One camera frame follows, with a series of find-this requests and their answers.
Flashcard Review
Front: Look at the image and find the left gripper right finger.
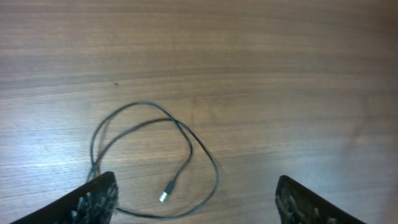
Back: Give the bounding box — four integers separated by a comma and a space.
275, 175, 364, 224

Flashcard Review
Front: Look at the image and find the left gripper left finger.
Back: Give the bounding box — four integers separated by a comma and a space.
12, 172, 119, 224

